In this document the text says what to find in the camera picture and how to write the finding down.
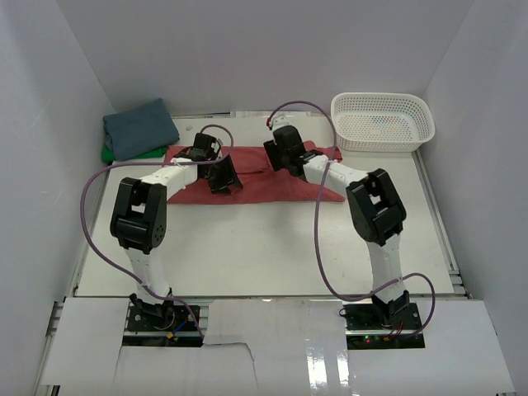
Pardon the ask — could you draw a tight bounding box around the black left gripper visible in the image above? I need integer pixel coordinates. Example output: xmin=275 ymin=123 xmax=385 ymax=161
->
xmin=203 ymin=153 xmax=243 ymax=195

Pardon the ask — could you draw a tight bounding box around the red t shirt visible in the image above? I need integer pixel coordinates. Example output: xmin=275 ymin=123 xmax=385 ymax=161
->
xmin=163 ymin=140 xmax=347 ymax=205

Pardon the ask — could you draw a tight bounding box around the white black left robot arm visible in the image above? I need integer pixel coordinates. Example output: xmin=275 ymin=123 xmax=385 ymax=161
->
xmin=110 ymin=133 xmax=243 ymax=330

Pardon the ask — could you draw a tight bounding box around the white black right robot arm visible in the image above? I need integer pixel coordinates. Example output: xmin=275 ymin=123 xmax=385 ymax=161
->
xmin=264 ymin=125 xmax=409 ymax=329

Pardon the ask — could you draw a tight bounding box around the folded blue t shirt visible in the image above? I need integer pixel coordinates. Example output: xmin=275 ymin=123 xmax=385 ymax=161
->
xmin=102 ymin=98 xmax=180 ymax=156

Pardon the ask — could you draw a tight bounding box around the white perforated plastic basket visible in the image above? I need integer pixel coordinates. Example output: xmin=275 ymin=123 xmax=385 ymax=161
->
xmin=331 ymin=92 xmax=436 ymax=153

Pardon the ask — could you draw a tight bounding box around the folded green t shirt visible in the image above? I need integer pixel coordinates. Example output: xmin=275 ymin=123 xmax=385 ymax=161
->
xmin=101 ymin=144 xmax=168 ymax=163

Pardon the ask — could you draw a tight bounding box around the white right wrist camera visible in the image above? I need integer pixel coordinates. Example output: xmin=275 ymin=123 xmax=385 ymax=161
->
xmin=267 ymin=115 xmax=290 ymax=132

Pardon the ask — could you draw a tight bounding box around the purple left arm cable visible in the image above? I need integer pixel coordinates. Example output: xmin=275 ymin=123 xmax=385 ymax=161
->
xmin=81 ymin=124 xmax=236 ymax=339

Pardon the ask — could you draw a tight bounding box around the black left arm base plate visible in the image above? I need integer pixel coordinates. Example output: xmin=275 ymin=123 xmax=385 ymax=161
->
xmin=122 ymin=305 xmax=203 ymax=348

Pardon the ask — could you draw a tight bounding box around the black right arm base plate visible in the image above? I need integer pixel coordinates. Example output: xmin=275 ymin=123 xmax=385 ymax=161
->
xmin=338 ymin=303 xmax=426 ymax=351

